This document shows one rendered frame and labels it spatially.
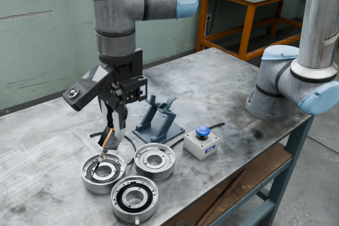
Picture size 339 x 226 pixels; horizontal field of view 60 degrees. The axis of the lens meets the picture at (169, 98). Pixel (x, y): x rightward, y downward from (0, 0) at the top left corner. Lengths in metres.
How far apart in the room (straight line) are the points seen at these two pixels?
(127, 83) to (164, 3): 0.18
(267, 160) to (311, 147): 1.11
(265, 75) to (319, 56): 0.21
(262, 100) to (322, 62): 0.26
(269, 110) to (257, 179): 0.29
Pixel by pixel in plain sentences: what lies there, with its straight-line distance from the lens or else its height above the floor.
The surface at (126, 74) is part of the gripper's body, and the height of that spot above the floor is 1.08.
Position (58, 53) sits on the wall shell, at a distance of 2.35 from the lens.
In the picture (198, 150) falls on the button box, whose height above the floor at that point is 0.83.
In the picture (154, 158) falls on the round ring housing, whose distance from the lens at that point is 0.80.
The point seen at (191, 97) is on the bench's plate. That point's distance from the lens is 1.08.
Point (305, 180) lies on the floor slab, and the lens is 2.08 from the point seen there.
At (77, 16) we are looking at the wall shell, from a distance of 2.33.
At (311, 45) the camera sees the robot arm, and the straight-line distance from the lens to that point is 0.82.
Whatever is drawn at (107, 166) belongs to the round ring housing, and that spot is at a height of 0.83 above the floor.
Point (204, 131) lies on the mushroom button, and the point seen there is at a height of 0.87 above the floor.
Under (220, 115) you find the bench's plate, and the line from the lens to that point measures 1.01.
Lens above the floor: 1.38
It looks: 33 degrees down
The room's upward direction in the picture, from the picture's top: 4 degrees clockwise
